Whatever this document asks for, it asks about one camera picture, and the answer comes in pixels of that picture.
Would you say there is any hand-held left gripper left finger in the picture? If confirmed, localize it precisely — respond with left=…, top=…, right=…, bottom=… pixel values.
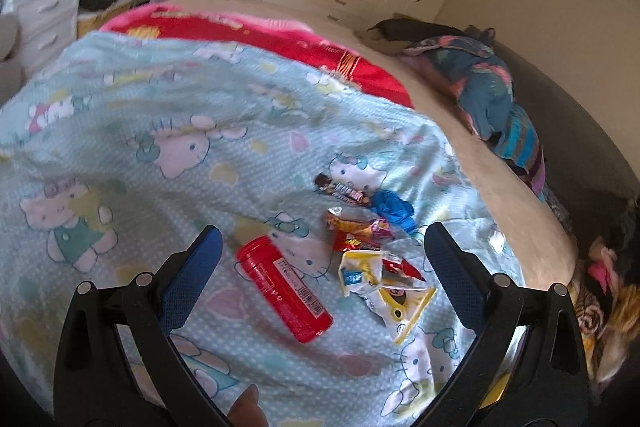
left=52, top=223, right=231, bottom=427

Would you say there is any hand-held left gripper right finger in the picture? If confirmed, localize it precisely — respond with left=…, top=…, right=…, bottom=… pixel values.
left=415, top=221, right=591, bottom=427

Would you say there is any blue plastic wrapper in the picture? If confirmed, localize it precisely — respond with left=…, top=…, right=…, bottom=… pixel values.
left=370, top=189, right=417, bottom=233

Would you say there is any dark brown snack bar wrapper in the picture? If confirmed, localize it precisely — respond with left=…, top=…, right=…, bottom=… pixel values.
left=314, top=174, right=373, bottom=205

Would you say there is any person's left hand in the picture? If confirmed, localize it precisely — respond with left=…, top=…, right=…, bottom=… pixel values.
left=229, top=383, right=273, bottom=427

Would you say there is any white and yellow wrapper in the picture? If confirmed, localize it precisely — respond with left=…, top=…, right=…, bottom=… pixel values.
left=339, top=249, right=437, bottom=347

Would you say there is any light blue cartoon quilt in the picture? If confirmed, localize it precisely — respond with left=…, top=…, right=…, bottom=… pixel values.
left=0, top=32, right=526, bottom=427

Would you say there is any red cylindrical can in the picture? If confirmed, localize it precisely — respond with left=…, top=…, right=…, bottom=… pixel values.
left=235, top=235, right=334, bottom=344

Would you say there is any beige bed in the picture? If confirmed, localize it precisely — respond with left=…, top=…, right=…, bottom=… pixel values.
left=165, top=0, right=576, bottom=293

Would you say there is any yellow orange candy wrapper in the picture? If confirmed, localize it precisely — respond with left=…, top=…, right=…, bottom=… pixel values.
left=326, top=207, right=396, bottom=242

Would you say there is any red snack wrapper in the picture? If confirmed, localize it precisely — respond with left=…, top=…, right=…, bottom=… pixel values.
left=331, top=232, right=427, bottom=283

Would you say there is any striped cloth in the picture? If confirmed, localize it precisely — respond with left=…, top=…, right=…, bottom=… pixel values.
left=492, top=104, right=548, bottom=198

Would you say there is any pile of clothes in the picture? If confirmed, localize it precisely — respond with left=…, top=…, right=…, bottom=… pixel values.
left=570, top=194, right=640, bottom=388

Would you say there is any blue floral quilt bundle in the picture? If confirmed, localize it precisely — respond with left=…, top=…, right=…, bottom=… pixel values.
left=400, top=34, right=516, bottom=140

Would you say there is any grey bed headboard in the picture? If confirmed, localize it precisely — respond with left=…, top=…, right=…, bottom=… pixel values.
left=490, top=42, right=640, bottom=258

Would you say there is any red blanket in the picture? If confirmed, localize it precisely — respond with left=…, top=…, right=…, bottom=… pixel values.
left=99, top=2, right=416, bottom=110

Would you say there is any brown cloth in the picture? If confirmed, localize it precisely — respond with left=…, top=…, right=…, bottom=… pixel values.
left=357, top=18, right=471, bottom=55

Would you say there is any yellow storage box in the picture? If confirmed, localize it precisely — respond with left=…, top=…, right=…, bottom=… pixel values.
left=75, top=0, right=138, bottom=38

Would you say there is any white drawer chest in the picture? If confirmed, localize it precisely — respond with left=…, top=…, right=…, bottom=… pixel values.
left=0, top=0, right=88, bottom=78

